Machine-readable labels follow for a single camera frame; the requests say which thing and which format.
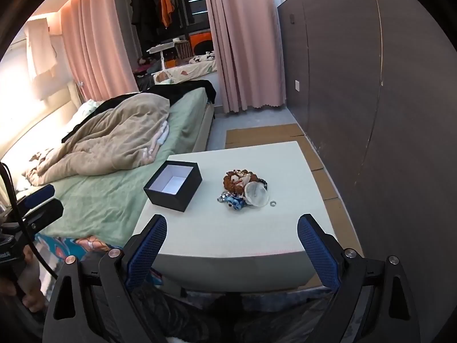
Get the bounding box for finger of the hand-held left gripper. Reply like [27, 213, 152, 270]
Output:
[16, 185, 55, 210]
[21, 199, 64, 234]

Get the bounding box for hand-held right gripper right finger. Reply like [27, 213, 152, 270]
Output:
[297, 214, 422, 343]

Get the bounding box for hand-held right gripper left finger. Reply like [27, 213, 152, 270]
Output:
[43, 214, 168, 343]

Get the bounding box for black jewelry box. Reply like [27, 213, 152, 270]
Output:
[143, 161, 203, 212]

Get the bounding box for translucent white bangle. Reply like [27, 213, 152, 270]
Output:
[246, 182, 268, 208]

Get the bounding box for blue crystal bead jewelry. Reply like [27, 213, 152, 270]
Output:
[217, 192, 247, 211]

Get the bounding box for person's left hand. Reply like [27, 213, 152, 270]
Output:
[0, 252, 48, 313]

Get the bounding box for colourful printed cloth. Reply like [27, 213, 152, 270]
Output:
[36, 232, 125, 263]

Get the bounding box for bed with green sheet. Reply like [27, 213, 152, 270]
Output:
[0, 79, 217, 258]

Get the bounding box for white low table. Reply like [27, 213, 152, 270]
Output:
[129, 141, 328, 292]

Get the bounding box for beige duvet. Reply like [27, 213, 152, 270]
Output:
[23, 93, 171, 186]

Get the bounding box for pink and white cloth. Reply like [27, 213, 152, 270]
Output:
[142, 119, 169, 161]

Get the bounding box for flattened brown cardboard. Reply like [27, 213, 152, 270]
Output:
[225, 123, 362, 290]

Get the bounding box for white hanging cloth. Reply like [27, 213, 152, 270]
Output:
[25, 16, 58, 101]

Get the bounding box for black cloth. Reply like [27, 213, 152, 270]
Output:
[61, 79, 217, 143]

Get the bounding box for pink curtain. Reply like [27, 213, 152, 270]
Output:
[202, 0, 286, 113]
[59, 0, 140, 102]

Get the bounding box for patterned cream bedding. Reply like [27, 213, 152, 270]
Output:
[153, 52, 217, 83]

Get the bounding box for white side table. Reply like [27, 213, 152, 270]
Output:
[146, 39, 177, 72]

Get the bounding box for wooden chair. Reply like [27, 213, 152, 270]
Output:
[174, 40, 191, 59]

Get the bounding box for black hanging garment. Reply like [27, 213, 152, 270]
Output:
[129, 0, 159, 43]

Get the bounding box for orange box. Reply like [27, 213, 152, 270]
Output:
[189, 32, 214, 54]

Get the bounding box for orange hanging garment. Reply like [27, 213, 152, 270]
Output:
[159, 0, 174, 29]

